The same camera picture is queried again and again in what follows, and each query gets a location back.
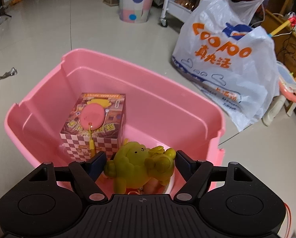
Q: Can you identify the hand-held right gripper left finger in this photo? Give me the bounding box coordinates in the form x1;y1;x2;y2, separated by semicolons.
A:
26;151;108;203

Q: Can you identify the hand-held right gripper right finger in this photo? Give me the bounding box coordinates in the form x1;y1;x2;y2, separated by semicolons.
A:
174;150;254;202

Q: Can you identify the yellow dog plush toy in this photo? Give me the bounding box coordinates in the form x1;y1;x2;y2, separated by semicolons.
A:
104;141;176;194

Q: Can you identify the pink plastic storage bin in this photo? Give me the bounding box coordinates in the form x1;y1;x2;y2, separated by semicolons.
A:
4;49;226;195

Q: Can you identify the checkered toy box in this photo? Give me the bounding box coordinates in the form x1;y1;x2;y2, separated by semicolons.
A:
60;93;126;161

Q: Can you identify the white plastic shopping bag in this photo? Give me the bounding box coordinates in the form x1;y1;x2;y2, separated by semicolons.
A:
171;0;280;132

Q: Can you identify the grey floor scrap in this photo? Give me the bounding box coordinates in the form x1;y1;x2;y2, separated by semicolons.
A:
0;67;18;81

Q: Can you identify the pink toy guitar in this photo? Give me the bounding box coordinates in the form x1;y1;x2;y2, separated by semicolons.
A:
262;64;296;126

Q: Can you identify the pastel patterned bucket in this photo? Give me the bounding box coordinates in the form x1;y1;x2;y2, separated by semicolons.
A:
118;0;157;24

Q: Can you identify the yellow toy stick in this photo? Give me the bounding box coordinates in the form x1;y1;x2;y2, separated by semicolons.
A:
269;17;296;38

